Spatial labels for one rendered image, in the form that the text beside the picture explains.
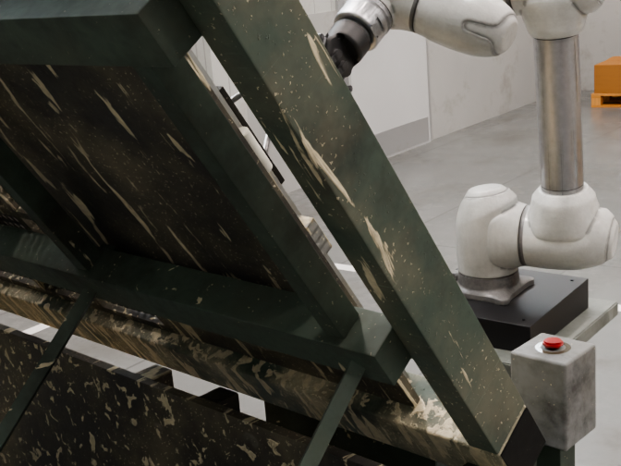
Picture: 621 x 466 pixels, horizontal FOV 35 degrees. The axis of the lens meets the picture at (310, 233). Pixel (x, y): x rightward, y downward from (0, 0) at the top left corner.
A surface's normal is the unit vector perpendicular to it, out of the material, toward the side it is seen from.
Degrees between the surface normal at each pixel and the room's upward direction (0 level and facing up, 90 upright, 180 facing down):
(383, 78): 90
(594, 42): 90
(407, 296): 90
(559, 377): 90
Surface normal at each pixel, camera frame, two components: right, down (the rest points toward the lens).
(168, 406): -0.68, 0.25
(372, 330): -0.44, -0.66
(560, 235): -0.40, 0.37
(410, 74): 0.79, 0.10
